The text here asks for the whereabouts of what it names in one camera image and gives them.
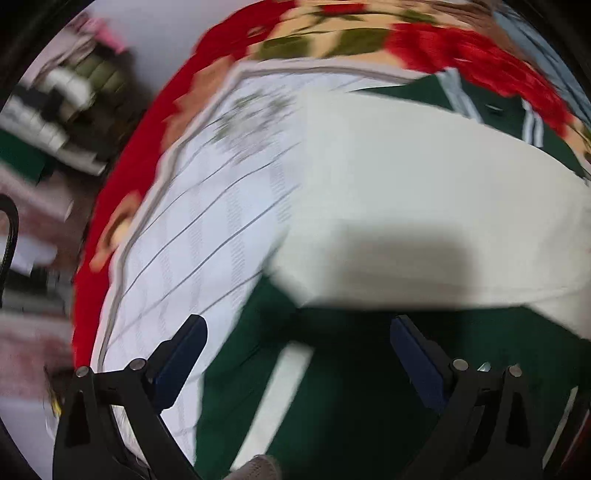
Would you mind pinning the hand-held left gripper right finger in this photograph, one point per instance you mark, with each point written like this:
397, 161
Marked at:
418, 364

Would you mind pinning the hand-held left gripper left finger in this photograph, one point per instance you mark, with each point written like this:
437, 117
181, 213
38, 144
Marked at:
182, 364

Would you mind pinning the green garment with white stripes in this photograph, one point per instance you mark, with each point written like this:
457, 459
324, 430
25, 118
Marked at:
369, 392

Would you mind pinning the black clothes rack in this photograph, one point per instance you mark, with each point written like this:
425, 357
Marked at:
115, 120

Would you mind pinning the grey knit cloth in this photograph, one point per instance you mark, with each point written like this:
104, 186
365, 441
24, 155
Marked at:
256, 468

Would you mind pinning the white diamond-pattern printed mat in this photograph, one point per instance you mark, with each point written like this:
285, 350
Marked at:
207, 221

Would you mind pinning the red floral blanket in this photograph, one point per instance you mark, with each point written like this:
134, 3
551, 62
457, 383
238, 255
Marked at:
138, 152

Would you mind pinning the green hanging garment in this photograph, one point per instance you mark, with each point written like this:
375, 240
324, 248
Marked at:
23, 154

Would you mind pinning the olive puffer vest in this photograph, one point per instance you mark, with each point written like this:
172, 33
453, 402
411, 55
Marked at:
99, 74

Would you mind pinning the black hanging garment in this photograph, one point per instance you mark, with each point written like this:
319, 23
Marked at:
37, 99

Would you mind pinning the white puffer jacket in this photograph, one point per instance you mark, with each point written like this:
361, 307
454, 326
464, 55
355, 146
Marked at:
64, 83

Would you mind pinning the pink fuzzy robe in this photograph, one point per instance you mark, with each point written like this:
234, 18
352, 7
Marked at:
108, 34

